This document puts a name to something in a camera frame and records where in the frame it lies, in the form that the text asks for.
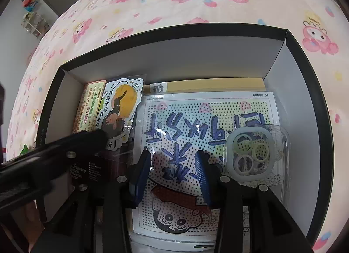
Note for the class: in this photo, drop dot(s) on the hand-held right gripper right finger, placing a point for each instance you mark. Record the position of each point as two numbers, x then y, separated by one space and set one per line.
203 180

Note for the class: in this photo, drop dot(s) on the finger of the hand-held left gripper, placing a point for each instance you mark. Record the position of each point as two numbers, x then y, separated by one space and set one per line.
79 141

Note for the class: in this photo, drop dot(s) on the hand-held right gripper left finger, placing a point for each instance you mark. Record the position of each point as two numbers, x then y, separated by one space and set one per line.
142 178

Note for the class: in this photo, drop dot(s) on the black rainbow print box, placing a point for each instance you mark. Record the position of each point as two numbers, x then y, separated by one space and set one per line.
103 165

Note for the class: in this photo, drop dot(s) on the cartoon sticker card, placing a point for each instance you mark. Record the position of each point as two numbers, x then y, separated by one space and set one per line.
122 103

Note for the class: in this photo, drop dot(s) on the black cardboard box container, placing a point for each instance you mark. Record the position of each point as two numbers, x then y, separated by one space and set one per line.
177 57

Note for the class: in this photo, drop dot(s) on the green packet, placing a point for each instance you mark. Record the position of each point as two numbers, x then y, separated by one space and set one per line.
25 149

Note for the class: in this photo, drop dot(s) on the yellow green printed card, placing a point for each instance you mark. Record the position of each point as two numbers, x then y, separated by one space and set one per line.
88 106

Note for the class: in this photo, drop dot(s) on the clear case with rings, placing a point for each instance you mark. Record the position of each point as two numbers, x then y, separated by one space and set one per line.
253 149

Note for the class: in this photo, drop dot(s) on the pixel art bead sheet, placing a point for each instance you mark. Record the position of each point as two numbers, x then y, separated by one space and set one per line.
212 122

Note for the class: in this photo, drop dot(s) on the yellow flat board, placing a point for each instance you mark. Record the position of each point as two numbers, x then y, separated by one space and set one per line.
212 85

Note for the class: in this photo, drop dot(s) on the small toy shelf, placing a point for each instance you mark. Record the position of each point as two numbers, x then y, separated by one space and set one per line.
35 25

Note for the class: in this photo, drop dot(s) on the colourful toy figure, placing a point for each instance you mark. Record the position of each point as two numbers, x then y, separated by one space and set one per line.
29 3

